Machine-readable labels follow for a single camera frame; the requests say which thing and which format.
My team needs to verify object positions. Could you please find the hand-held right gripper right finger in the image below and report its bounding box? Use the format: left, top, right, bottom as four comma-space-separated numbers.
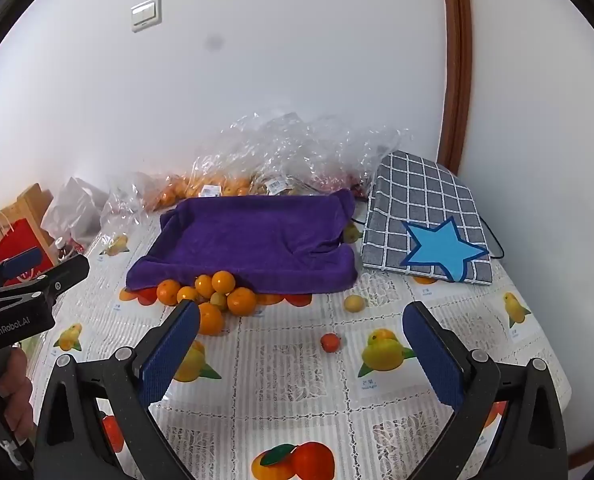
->
402, 301, 570, 480

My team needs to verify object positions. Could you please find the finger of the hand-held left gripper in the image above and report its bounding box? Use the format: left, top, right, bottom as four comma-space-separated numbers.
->
0, 255, 90, 307
2, 248, 45, 278

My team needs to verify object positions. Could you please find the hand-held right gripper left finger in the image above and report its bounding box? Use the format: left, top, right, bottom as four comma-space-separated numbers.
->
36, 300, 202, 480

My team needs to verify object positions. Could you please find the large orange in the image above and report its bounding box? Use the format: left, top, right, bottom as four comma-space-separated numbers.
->
226, 287, 258, 317
197, 302, 226, 336

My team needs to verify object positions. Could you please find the purple towel covered tray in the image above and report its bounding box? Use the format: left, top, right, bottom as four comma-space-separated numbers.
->
126, 189, 360, 296

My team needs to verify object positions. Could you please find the person's left hand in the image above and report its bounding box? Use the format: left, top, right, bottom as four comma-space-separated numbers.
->
0, 346, 36, 445

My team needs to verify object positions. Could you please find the red paper bag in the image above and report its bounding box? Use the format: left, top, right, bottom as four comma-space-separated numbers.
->
0, 210, 60, 281

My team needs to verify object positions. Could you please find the wooden box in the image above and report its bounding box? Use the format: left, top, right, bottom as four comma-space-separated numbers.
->
4, 183, 58, 261

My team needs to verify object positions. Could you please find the empty clear plastic bag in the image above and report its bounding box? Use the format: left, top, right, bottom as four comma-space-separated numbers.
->
101, 172, 150, 241

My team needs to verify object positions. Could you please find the fruit printed lace tablecloth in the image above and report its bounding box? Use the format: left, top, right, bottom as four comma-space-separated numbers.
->
24, 200, 572, 480

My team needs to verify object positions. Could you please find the clear plastic bag of oranges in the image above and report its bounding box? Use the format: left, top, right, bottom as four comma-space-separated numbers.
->
144, 157, 255, 211

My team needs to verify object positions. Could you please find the grey checked cushion blue star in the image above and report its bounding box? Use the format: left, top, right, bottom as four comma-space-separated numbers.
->
361, 150, 494, 287

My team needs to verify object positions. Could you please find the black cable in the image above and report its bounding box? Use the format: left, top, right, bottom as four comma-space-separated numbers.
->
477, 212, 506, 260

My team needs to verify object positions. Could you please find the white light switch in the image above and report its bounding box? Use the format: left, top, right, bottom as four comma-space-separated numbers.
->
130, 0, 162, 34

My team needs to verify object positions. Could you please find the brown wooden door frame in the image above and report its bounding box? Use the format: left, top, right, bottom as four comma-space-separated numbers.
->
438, 0, 474, 173

